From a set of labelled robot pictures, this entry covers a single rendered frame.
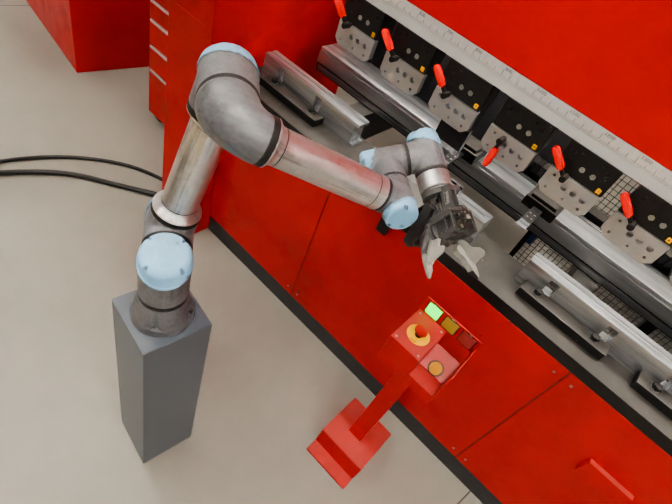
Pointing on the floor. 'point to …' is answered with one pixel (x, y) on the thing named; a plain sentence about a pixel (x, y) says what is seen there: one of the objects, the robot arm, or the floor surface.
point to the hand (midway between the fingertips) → (452, 280)
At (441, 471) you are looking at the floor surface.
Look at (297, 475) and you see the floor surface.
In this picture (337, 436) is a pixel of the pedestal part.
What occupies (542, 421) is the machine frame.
